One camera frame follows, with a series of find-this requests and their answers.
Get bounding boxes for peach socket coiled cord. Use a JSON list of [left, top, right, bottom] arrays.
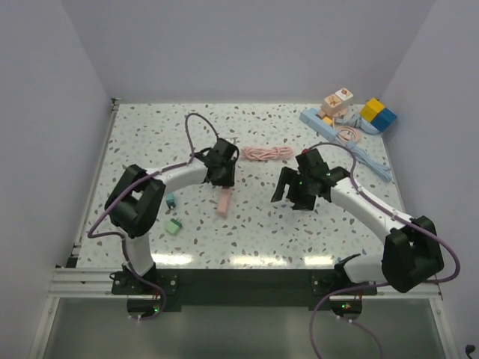
[[332, 117, 362, 145]]

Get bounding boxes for pink strip cord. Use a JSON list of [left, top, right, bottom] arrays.
[[241, 145, 295, 162]]

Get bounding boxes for teal plug adapter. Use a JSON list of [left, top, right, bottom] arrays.
[[165, 193, 176, 209]]

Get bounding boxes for green plug adapter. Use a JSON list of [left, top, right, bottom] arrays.
[[165, 218, 183, 236]]

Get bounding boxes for blue power strip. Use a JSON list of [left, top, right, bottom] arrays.
[[299, 108, 338, 141]]

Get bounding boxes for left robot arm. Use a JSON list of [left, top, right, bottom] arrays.
[[105, 138, 240, 293]]

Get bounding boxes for yellow and blue cube socket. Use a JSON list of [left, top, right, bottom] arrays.
[[359, 98, 397, 132]]

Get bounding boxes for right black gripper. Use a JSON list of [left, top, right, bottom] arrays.
[[271, 166, 316, 212]]

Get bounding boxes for peach cube socket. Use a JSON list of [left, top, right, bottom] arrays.
[[321, 88, 354, 117]]

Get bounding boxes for blue strip cord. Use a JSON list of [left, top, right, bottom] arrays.
[[335, 114, 393, 183]]

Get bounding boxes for aluminium frame rail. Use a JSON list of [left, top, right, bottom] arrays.
[[48, 268, 442, 299]]

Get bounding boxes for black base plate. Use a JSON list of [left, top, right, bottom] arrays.
[[112, 268, 378, 325]]

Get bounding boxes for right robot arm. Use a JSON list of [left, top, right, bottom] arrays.
[[272, 149, 444, 294]]

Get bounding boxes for pink power strip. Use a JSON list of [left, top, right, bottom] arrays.
[[216, 187, 232, 218]]

